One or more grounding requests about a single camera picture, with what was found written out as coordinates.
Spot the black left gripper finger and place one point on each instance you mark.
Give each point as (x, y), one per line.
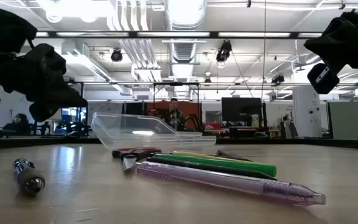
(43, 112)
(71, 99)

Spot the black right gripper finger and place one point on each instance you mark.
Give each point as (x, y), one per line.
(320, 48)
(328, 85)

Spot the clear plastic pencil case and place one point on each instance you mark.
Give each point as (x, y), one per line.
(120, 127)

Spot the silver blue pen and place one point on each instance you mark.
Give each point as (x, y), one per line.
(26, 177)

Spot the dark pen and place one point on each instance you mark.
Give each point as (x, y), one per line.
(228, 153)

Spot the bright green marker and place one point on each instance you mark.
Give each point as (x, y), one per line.
(228, 164)

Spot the yellow highlighter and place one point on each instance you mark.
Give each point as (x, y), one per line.
(197, 154)

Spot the dark green marker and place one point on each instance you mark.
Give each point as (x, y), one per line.
(197, 166)

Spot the purple mechanical pencil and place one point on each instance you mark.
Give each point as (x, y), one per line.
(213, 180)

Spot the person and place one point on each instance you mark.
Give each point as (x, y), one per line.
(174, 116)
(19, 124)

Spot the patterned grey panel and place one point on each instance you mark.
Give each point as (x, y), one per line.
(104, 107)

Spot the white pillar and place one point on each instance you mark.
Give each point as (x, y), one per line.
(306, 112)

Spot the grey-green partition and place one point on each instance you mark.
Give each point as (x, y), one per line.
(350, 119)

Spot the orange partition panel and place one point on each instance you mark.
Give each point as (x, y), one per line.
(154, 107)

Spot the black monitor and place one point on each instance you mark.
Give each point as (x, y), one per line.
(241, 110)

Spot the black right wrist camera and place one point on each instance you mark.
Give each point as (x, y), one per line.
(343, 25)

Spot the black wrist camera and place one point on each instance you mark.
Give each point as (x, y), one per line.
(47, 59)
(343, 25)

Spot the black table frame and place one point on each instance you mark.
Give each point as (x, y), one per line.
(42, 142)

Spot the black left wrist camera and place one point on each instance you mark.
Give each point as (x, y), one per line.
(47, 59)

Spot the black ceiling camera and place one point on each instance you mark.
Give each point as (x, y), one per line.
(224, 51)
(116, 55)
(278, 80)

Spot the black metal stand frame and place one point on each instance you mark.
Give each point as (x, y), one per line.
(176, 83)

